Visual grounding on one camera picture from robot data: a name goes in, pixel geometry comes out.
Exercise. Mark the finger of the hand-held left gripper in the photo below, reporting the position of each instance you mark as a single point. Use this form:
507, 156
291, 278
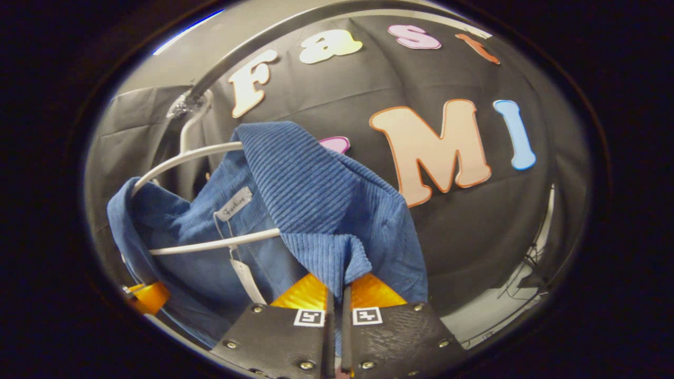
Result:
150, 297

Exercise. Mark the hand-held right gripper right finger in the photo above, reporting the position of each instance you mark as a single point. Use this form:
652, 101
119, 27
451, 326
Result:
400, 337

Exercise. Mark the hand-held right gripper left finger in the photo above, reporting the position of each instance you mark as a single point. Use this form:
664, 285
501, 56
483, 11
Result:
274, 337

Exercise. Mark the white plastic clothes hanger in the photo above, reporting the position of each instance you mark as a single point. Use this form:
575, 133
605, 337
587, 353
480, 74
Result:
210, 245

